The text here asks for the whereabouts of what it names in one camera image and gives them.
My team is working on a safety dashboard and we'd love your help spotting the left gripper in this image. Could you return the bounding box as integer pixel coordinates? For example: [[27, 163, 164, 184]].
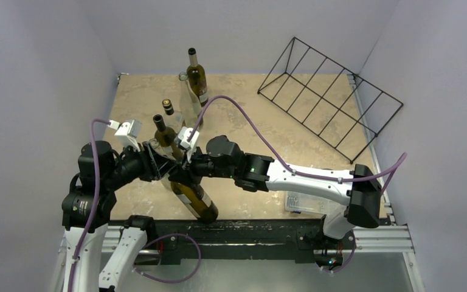
[[105, 139, 177, 189]]

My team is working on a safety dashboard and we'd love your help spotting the dark green bottle front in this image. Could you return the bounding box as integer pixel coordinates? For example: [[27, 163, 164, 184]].
[[171, 182, 219, 224]]

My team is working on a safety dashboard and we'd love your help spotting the dark green bottle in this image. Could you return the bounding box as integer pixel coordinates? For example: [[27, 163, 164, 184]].
[[171, 182, 219, 224], [153, 114, 184, 161]]

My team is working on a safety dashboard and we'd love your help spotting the clear glass bottle short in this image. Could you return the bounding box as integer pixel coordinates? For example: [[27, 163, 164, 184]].
[[148, 138, 175, 193]]

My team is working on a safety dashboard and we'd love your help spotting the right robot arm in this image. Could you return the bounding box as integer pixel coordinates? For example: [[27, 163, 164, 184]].
[[170, 135, 382, 248]]

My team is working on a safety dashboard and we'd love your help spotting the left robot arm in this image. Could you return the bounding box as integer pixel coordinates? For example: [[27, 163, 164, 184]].
[[61, 141, 177, 291]]

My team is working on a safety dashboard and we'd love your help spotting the clear square bottle gold cap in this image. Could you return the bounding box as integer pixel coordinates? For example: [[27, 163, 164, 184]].
[[162, 99, 185, 134]]

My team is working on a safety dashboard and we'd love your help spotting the tall clear glass bottle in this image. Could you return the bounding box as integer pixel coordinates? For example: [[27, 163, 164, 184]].
[[178, 72, 201, 128]]

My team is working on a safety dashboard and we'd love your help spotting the dark bottle at back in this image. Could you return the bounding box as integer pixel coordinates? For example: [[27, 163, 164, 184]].
[[186, 47, 209, 107]]

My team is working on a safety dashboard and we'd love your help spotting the clear plastic screw box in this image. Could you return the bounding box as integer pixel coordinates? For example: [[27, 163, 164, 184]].
[[285, 192, 339, 216]]

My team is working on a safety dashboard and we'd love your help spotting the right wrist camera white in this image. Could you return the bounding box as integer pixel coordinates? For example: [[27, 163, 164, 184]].
[[177, 127, 200, 162]]

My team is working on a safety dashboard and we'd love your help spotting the purple cable loop below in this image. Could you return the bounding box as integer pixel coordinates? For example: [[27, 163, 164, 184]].
[[131, 233, 202, 285]]

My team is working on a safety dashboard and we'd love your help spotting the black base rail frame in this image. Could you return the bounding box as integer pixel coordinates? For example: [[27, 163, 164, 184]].
[[135, 218, 413, 268]]

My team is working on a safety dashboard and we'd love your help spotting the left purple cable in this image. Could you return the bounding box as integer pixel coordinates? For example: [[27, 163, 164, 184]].
[[67, 118, 111, 292]]

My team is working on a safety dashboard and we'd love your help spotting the purple cable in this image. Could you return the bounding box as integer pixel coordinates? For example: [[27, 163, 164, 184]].
[[187, 95, 407, 194], [67, 118, 111, 292]]

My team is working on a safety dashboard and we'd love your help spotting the black wire wine rack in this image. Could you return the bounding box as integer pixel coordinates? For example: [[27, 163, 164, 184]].
[[257, 36, 404, 164]]

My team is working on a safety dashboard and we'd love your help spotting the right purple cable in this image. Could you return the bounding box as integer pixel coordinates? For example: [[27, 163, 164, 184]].
[[187, 95, 407, 194]]

